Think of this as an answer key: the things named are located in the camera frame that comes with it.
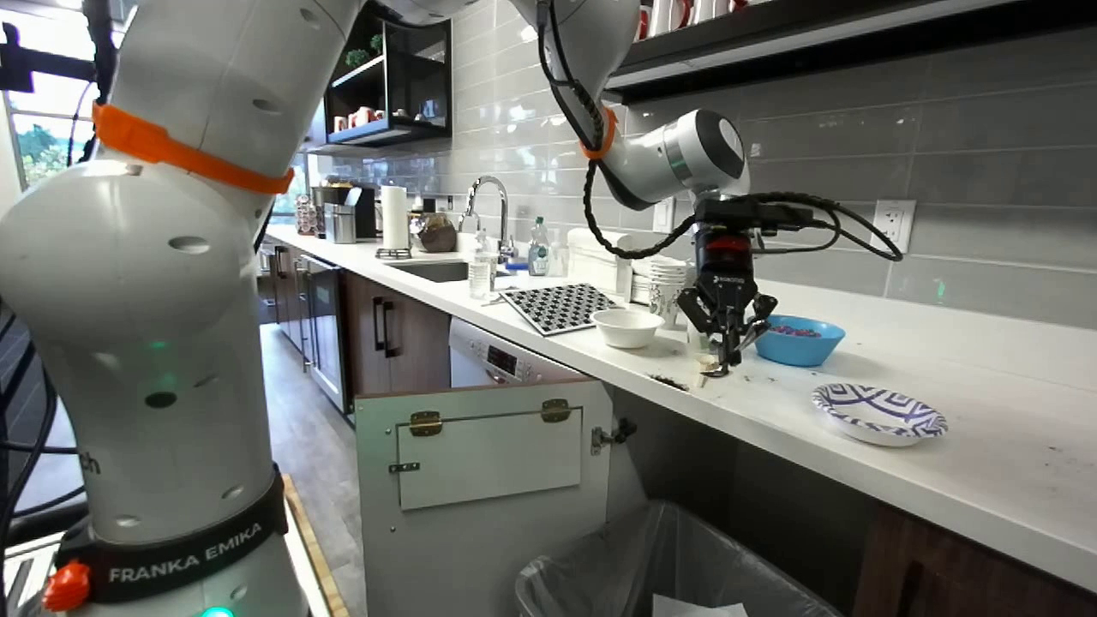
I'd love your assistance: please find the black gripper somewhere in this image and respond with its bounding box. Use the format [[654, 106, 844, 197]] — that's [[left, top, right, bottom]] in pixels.
[[676, 227, 782, 357]]

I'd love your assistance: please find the blue bowl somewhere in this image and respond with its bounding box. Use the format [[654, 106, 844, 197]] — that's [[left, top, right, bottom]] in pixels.
[[751, 313, 851, 370]]

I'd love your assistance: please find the white bowl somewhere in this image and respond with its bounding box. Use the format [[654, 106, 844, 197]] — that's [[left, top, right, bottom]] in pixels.
[[594, 306, 668, 352]]

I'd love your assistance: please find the grey trash bin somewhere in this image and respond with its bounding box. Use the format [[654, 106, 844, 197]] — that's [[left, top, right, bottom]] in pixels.
[[512, 496, 851, 617]]

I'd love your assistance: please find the cream flat stick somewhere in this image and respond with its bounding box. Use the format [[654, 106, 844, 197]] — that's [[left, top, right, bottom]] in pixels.
[[682, 352, 719, 394]]

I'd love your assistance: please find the metal door latch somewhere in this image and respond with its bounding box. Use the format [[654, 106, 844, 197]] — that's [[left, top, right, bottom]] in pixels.
[[590, 413, 640, 453]]

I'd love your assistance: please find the black white checkerboard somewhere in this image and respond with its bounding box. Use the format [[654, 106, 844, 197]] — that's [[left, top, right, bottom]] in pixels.
[[502, 281, 628, 344]]

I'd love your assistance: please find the blue patterned paper plate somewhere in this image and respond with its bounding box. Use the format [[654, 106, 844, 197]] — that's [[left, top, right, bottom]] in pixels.
[[815, 381, 954, 449]]

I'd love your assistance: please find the clear plastic bottle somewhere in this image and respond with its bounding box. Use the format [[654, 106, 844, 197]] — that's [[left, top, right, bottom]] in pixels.
[[523, 217, 554, 281]]

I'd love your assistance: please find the steel dishwasher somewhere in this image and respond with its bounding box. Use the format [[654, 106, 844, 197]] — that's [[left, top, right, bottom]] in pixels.
[[446, 316, 578, 392]]

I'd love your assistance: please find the clear water bottle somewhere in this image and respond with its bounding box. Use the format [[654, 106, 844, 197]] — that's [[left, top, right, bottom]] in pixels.
[[466, 227, 502, 306]]

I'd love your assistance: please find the chrome kitchen faucet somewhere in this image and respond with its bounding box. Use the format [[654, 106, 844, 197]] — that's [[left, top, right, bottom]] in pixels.
[[459, 172, 514, 264]]

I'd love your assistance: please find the steel kitchen sink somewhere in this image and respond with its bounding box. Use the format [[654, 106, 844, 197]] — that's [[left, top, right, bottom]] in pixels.
[[383, 252, 473, 288]]

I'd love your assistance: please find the brown glass jar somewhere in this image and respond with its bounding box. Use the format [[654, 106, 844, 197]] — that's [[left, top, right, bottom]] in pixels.
[[412, 197, 462, 258]]

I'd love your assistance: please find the open cabinet door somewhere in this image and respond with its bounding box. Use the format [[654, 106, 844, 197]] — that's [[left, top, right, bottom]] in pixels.
[[354, 376, 650, 617]]

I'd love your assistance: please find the white paper towel roll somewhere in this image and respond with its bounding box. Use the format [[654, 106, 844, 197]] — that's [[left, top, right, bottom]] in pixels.
[[376, 180, 415, 260]]

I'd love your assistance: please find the dark wooden lower cabinet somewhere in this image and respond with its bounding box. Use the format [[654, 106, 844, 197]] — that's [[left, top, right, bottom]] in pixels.
[[851, 500, 1097, 617]]

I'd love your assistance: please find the black coffee machine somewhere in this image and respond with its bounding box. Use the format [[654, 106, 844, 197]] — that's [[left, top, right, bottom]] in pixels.
[[322, 180, 379, 248]]

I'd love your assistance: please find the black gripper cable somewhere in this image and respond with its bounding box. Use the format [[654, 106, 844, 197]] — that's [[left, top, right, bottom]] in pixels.
[[712, 188, 907, 264]]

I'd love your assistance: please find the white wall outlet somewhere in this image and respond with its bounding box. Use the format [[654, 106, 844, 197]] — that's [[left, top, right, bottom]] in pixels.
[[867, 197, 918, 258]]

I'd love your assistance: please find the black corrugated cable bundle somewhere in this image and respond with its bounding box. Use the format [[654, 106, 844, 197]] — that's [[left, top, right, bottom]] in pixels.
[[531, 0, 702, 264]]

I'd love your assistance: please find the black cabinet handle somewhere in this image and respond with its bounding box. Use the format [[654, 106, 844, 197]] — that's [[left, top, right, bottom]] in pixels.
[[369, 293, 404, 358]]

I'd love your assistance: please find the dark open wall shelf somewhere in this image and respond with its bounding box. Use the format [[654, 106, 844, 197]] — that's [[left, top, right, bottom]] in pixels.
[[305, 2, 457, 153]]

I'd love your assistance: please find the black camera stand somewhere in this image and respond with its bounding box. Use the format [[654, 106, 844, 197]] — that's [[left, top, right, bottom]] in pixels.
[[0, 20, 103, 95]]

